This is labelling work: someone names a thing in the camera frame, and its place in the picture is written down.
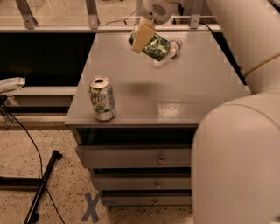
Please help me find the bottom grey drawer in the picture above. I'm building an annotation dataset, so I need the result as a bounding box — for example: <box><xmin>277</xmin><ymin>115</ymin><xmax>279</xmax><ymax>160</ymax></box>
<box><xmin>100</xmin><ymin>192</ymin><xmax>193</xmax><ymax>207</ymax></box>

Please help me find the crumpled silver bag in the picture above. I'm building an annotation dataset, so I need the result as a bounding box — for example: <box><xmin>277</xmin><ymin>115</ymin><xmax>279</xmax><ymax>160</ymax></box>
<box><xmin>0</xmin><ymin>77</ymin><xmax>25</xmax><ymax>93</ymax></box>

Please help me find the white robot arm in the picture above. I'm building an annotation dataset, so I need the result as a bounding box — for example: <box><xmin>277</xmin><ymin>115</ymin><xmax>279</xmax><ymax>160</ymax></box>
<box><xmin>191</xmin><ymin>0</ymin><xmax>280</xmax><ymax>224</ymax></box>

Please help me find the grey metal railing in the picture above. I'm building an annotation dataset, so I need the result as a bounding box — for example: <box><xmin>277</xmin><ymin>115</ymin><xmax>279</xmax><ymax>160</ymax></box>
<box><xmin>0</xmin><ymin>0</ymin><xmax>221</xmax><ymax>33</ymax></box>

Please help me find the black floor cable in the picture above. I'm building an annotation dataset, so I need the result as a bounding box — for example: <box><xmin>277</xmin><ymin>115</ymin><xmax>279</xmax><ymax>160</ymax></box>
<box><xmin>5</xmin><ymin>110</ymin><xmax>67</xmax><ymax>224</ymax></box>

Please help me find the clear plastic water bottle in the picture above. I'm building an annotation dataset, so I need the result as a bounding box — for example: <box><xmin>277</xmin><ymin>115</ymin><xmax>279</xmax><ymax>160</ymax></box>
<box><xmin>154</xmin><ymin>39</ymin><xmax>183</xmax><ymax>67</ymax></box>

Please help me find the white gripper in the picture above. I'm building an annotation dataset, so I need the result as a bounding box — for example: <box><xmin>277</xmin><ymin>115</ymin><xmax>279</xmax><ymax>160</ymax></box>
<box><xmin>131</xmin><ymin>0</ymin><xmax>180</xmax><ymax>53</ymax></box>

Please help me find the top grey drawer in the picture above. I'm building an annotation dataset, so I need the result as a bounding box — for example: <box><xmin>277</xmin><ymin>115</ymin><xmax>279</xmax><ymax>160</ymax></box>
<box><xmin>76</xmin><ymin>144</ymin><xmax>191</xmax><ymax>169</ymax></box>

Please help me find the blue tape cross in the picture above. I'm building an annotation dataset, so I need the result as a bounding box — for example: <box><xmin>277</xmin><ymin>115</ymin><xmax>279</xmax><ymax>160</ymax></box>
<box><xmin>81</xmin><ymin>192</ymin><xmax>100</xmax><ymax>224</ymax></box>

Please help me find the grey drawer cabinet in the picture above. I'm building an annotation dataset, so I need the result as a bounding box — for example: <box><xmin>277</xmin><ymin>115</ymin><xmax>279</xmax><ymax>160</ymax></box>
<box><xmin>66</xmin><ymin>31</ymin><xmax>249</xmax><ymax>196</ymax></box>

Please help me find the grey drawer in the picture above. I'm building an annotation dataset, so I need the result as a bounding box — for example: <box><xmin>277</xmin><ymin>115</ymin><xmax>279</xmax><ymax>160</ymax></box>
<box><xmin>91</xmin><ymin>173</ymin><xmax>191</xmax><ymax>191</ymax></box>
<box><xmin>76</xmin><ymin>144</ymin><xmax>191</xmax><ymax>169</ymax></box>
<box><xmin>100</xmin><ymin>192</ymin><xmax>193</xmax><ymax>207</ymax></box>

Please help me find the silver 7UP can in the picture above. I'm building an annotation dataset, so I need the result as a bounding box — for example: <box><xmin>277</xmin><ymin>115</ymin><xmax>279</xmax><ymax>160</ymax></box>
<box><xmin>88</xmin><ymin>76</ymin><xmax>116</xmax><ymax>121</ymax></box>

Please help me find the black metal stand base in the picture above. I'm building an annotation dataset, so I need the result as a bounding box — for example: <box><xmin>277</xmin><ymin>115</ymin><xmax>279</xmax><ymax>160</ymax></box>
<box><xmin>0</xmin><ymin>150</ymin><xmax>62</xmax><ymax>224</ymax></box>

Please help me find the middle grey drawer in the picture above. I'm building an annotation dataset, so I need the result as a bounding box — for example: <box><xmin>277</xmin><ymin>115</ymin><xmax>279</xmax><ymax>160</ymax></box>
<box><xmin>91</xmin><ymin>173</ymin><xmax>191</xmax><ymax>191</ymax></box>

